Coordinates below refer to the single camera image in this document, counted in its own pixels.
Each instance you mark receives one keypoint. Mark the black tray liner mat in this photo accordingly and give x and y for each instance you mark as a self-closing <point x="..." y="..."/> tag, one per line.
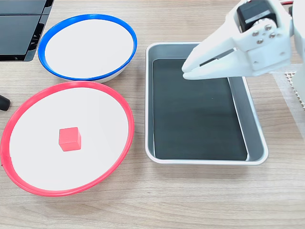
<point x="197" y="131"/>

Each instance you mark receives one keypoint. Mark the black panelled device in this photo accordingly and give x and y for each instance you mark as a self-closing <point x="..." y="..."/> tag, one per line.
<point x="16" y="35"/>

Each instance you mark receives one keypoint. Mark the red-rimmed white dish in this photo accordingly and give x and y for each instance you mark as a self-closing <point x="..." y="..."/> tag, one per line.
<point x="47" y="167"/>

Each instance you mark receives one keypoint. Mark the white perforated mat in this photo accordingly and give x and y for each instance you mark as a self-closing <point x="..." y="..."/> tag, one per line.
<point x="289" y="80"/>

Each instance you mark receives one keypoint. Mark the blue-rimmed white dish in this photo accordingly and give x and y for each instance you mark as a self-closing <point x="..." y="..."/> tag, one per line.
<point x="88" y="47"/>

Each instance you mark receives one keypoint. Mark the red cube block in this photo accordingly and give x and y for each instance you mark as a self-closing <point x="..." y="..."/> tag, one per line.
<point x="69" y="139"/>

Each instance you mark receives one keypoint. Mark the silver metal tray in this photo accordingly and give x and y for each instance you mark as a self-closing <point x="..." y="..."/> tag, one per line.
<point x="149" y="119"/>

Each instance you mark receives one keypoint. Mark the black rounded object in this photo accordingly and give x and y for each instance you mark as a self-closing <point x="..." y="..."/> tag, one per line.
<point x="4" y="103"/>

